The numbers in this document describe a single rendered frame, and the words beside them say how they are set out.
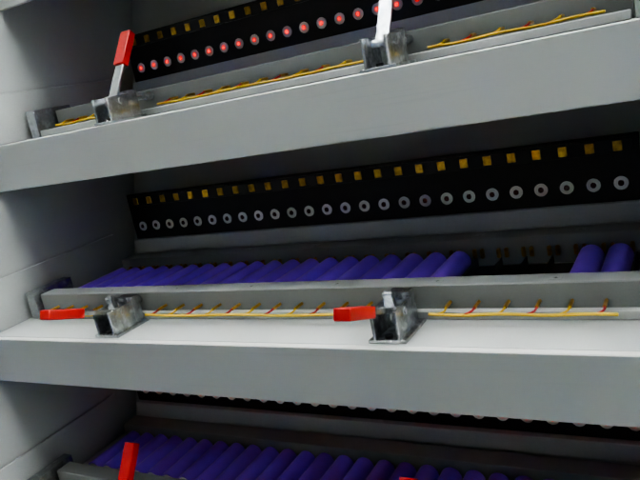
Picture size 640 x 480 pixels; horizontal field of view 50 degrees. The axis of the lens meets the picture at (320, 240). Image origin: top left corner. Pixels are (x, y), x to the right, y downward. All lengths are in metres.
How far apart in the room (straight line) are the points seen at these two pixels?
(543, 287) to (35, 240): 0.53
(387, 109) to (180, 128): 0.18
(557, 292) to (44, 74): 0.58
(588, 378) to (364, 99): 0.23
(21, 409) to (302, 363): 0.37
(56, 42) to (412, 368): 0.56
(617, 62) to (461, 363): 0.20
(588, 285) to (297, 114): 0.23
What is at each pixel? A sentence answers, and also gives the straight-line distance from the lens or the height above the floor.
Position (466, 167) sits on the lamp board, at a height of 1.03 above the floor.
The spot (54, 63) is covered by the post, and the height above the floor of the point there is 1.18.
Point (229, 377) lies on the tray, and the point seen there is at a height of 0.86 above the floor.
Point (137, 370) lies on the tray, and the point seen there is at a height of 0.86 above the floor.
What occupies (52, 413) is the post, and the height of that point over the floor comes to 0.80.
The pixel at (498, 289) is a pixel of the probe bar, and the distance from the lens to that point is 0.48.
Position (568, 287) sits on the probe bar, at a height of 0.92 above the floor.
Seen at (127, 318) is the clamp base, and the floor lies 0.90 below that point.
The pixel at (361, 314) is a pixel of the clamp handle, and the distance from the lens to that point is 0.42.
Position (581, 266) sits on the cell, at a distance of 0.51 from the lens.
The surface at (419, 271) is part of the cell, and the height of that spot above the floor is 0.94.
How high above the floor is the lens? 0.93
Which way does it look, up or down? 4 degrees up
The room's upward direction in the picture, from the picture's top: 2 degrees counter-clockwise
